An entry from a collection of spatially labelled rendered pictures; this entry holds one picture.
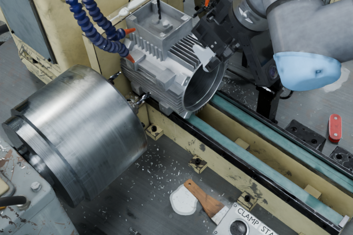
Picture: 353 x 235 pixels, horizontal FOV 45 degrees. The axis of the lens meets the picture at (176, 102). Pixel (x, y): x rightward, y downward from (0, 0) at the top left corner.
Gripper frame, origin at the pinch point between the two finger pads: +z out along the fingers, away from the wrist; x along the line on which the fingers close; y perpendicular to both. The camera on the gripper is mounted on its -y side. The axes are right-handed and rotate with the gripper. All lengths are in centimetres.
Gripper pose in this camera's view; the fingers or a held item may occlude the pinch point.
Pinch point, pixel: (210, 68)
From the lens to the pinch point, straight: 85.3
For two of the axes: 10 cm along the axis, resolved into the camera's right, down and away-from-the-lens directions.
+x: -6.8, 5.9, -4.3
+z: -3.2, 2.9, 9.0
